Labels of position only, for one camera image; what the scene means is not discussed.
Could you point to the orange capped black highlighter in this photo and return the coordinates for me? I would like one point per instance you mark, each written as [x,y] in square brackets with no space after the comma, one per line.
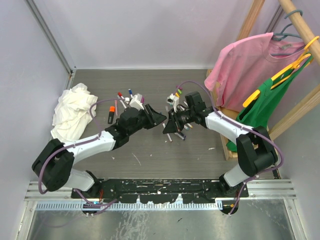
[111,114]

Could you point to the wooden clothes rack frame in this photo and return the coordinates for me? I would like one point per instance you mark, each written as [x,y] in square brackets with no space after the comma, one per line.
[308,103]

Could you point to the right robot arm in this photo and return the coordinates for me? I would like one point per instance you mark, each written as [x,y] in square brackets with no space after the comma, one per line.
[255,153]

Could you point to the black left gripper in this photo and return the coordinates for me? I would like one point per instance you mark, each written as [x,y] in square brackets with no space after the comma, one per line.
[153,118]

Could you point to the pink barcode labelled pen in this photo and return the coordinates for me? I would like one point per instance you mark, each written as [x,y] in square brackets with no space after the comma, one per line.
[116,105]

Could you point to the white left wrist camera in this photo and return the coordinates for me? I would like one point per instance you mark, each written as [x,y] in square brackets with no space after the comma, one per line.
[135,101]

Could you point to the white crumpled cloth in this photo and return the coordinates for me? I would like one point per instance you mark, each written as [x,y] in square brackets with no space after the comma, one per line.
[71,115]

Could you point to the blue capped white marker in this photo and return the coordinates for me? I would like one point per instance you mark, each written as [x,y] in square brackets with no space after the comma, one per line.
[130,92]

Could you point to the yellow clothes hanger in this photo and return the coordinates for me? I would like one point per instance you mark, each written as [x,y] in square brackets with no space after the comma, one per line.
[293,67]

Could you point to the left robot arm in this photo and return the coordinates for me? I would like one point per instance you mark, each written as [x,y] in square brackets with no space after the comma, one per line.
[54,165]

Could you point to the green tank top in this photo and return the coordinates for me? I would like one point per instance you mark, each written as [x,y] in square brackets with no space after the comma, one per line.
[258,112]

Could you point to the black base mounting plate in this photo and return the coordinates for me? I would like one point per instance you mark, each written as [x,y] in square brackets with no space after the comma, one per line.
[160,191]

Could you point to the white slotted cable duct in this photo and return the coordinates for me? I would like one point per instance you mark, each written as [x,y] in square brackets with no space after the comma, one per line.
[79,205]

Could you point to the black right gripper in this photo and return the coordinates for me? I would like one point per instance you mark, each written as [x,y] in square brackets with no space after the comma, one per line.
[171,127]

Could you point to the wooden hanging rod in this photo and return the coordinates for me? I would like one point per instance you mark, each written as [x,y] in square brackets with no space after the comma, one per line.
[309,38]

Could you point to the red capped white marker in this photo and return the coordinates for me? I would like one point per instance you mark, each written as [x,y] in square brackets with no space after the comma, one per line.
[122,99]

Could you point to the grey-blue clothes hanger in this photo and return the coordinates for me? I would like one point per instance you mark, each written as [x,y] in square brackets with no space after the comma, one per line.
[279,36]

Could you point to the pink t-shirt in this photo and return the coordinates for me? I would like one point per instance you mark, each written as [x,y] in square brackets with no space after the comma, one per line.
[244,65]

